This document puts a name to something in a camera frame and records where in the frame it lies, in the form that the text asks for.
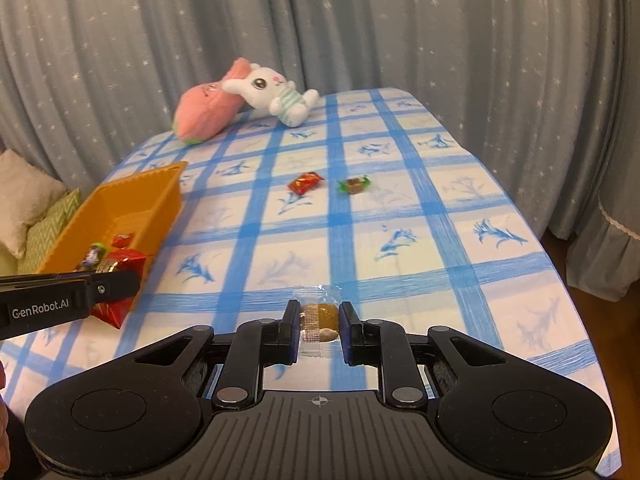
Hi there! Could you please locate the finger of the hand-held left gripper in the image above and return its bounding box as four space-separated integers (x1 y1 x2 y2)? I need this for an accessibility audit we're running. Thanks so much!
55 266 142 317

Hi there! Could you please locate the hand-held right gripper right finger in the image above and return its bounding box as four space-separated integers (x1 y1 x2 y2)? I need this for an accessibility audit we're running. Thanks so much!
339 301 506 411

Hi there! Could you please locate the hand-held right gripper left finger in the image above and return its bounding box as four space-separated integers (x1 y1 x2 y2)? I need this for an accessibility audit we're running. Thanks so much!
132 300 303 411

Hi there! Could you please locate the clear snack packet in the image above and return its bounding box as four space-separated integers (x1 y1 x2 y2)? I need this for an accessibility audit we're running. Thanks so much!
292 283 344 359

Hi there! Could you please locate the red snack packet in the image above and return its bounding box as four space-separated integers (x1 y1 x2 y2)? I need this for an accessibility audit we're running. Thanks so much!
90 247 154 330

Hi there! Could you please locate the orange plastic tray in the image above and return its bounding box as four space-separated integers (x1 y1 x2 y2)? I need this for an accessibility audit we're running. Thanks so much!
37 160 189 312

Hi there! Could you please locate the dark snack cup green lid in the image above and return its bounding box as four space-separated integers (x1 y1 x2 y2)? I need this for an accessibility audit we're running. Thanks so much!
75 242 109 272

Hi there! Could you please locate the pale green sofa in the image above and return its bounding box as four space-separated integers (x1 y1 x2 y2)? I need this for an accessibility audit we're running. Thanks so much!
0 242 22 277

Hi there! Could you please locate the green zigzag pillow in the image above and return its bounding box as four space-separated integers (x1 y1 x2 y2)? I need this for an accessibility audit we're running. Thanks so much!
22 187 84 277

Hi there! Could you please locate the blue checked tablecloth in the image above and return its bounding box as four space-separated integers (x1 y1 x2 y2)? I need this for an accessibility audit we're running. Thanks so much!
0 87 623 480

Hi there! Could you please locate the white pillow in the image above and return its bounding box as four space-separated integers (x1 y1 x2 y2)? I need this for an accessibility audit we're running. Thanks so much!
0 148 69 260

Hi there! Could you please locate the green wrapped candy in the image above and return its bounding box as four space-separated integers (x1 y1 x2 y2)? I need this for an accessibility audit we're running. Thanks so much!
336 175 372 196

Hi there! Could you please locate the pink peach plush toy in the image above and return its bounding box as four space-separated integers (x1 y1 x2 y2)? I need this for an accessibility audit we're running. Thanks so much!
172 57 251 147

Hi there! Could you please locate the white bunny plush toy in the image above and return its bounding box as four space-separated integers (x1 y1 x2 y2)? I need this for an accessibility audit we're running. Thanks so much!
221 62 321 129

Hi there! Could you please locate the grey lace-trimmed cover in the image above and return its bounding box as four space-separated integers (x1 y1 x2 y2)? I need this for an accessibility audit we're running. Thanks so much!
565 180 640 303

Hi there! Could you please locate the grey star-print curtain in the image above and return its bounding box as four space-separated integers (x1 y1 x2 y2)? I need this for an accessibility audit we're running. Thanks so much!
0 0 640 306

